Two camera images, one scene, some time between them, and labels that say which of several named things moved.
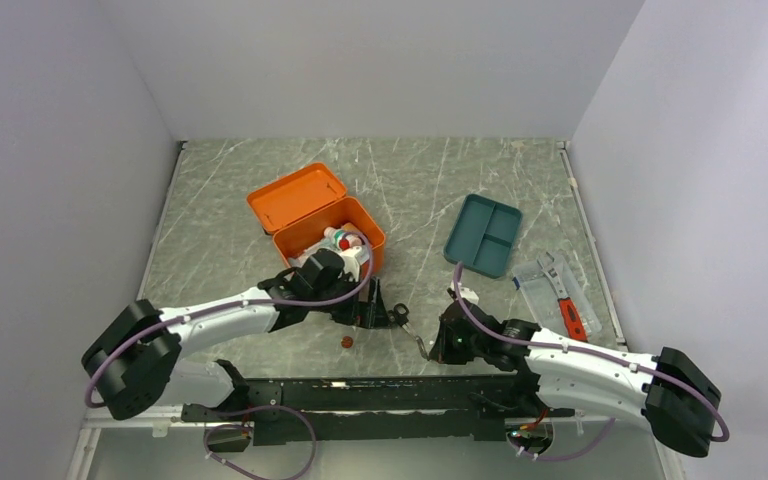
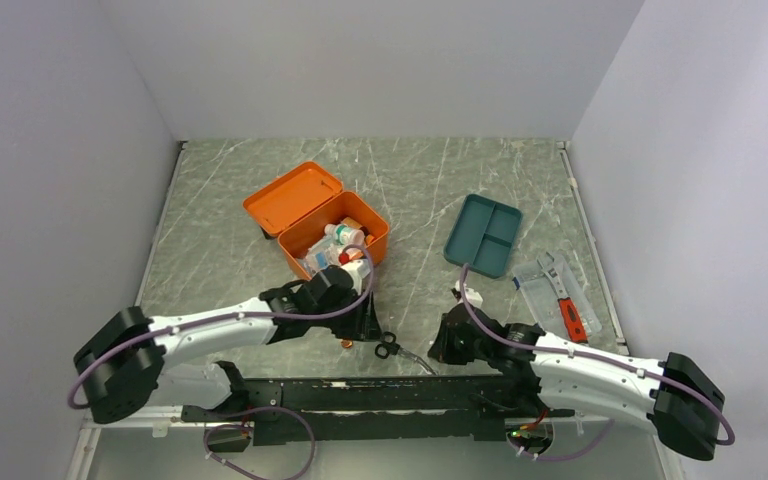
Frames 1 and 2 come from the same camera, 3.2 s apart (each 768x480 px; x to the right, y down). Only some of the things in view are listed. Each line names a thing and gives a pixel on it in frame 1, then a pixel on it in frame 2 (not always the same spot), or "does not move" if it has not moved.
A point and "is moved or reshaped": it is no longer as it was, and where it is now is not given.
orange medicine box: (298, 208) does not move
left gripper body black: (351, 311) to (349, 325)
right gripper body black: (453, 350) does not move
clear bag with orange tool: (542, 300) does not move
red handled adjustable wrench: (550, 267) does not move
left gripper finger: (378, 315) to (373, 327)
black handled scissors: (400, 315) to (390, 346)
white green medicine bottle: (343, 239) is moved or reshaped
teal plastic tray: (483, 235) does not move
